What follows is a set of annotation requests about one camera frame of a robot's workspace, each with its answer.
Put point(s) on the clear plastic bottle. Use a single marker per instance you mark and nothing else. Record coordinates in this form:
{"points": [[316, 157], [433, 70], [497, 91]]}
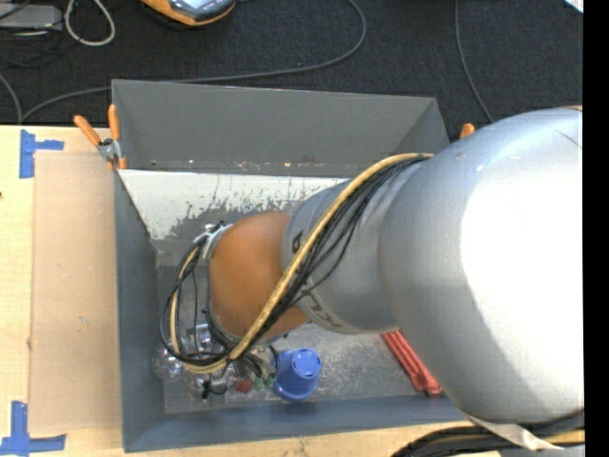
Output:
{"points": [[165, 364]]}

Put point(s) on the small red object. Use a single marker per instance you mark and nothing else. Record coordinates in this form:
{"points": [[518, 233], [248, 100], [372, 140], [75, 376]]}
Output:
{"points": [[243, 386]]}

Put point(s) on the grey metal bin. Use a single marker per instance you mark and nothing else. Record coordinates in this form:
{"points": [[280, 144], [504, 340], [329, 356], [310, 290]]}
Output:
{"points": [[138, 303]]}

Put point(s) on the blue plastic cup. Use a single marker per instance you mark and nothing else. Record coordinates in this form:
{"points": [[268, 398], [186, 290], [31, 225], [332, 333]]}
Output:
{"points": [[297, 374]]}

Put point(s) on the brown cardboard board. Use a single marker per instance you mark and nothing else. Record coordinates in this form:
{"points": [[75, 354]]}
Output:
{"points": [[71, 279]]}

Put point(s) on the red-brown flat block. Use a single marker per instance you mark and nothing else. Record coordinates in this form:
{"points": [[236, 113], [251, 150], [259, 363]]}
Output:
{"points": [[411, 364]]}

